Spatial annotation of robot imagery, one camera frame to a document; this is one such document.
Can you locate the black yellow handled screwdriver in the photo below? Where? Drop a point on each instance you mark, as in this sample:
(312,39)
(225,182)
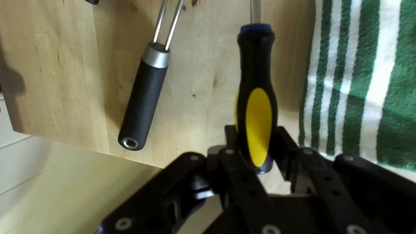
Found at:
(257,103)

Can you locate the green white striped towel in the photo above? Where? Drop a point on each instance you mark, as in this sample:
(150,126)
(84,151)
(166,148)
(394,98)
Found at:
(361,91)

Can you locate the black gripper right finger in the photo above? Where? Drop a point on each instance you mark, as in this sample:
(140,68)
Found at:
(348,195)

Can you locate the black handled whisk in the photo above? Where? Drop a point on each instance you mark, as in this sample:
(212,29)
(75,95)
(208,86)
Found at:
(149,83)

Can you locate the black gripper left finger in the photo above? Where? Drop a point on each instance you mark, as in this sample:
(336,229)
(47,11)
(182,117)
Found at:
(168,199)

